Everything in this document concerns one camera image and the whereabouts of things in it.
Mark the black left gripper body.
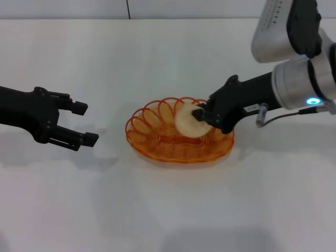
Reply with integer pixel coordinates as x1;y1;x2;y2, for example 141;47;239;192
0;85;60;144

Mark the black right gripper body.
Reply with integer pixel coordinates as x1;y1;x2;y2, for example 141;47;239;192
206;71;282;135

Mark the pale round steamed bun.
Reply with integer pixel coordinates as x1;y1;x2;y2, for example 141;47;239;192
175;103;212;139

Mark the orange woven plastic basket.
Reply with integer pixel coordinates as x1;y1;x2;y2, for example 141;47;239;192
125;97;235;165

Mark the right arm cable with plug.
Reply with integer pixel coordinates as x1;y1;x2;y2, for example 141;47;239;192
255;102;329;129

